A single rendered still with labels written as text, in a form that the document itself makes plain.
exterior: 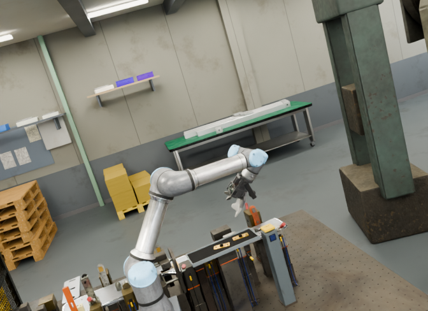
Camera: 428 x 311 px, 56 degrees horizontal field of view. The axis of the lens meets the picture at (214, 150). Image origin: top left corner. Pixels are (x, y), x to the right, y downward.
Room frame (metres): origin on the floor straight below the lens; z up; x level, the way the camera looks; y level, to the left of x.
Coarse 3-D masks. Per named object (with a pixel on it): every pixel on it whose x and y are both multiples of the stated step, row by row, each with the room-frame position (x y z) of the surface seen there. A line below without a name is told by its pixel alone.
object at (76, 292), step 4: (68, 280) 2.42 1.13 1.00; (76, 280) 2.38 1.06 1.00; (80, 280) 2.39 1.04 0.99; (64, 284) 2.38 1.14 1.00; (68, 284) 2.36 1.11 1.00; (72, 284) 2.35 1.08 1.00; (76, 284) 2.33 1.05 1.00; (76, 288) 2.28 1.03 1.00; (72, 292) 2.24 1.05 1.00; (76, 292) 2.23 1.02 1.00; (64, 296) 2.22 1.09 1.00; (76, 296) 2.17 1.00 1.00; (64, 300) 2.17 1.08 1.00
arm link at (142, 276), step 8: (136, 264) 1.62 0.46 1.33; (144, 264) 1.60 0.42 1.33; (152, 264) 1.59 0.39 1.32; (128, 272) 1.58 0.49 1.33; (136, 272) 1.56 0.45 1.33; (144, 272) 1.55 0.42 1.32; (152, 272) 1.55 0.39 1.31; (136, 280) 1.53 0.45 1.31; (144, 280) 1.52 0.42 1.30; (152, 280) 1.54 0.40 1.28; (136, 288) 1.53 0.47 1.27; (144, 288) 1.52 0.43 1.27; (152, 288) 1.53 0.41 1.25; (160, 288) 1.57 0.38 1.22; (136, 296) 1.54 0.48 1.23; (144, 296) 1.52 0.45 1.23; (152, 296) 1.53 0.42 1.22
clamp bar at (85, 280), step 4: (84, 276) 1.94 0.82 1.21; (84, 280) 1.90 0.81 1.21; (88, 280) 1.91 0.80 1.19; (84, 284) 1.90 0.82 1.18; (88, 284) 1.91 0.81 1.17; (84, 288) 1.91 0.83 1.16; (88, 288) 1.91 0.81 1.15; (92, 288) 1.93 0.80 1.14; (88, 292) 1.91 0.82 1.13; (92, 292) 1.92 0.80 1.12; (88, 296) 1.91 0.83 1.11; (92, 296) 1.92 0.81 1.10; (96, 296) 1.94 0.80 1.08; (96, 300) 1.93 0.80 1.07; (92, 304) 1.92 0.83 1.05
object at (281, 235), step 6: (282, 228) 2.14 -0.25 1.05; (282, 234) 2.14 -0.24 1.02; (282, 240) 2.13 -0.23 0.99; (282, 246) 2.13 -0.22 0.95; (288, 252) 2.15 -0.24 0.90; (288, 258) 2.13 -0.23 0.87; (288, 264) 2.14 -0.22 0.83; (288, 270) 2.14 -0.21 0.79; (294, 276) 2.14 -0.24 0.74; (294, 282) 2.14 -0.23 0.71
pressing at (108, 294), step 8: (264, 224) 2.38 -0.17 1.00; (256, 232) 2.31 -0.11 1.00; (256, 240) 2.22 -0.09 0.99; (184, 256) 2.27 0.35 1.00; (168, 272) 2.13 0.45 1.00; (120, 280) 2.21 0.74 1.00; (104, 288) 2.17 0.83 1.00; (112, 288) 2.14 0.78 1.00; (104, 296) 2.07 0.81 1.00; (112, 296) 2.05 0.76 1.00; (120, 296) 2.01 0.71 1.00; (72, 304) 2.10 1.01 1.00; (88, 304) 2.04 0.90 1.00; (104, 304) 1.98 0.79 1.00
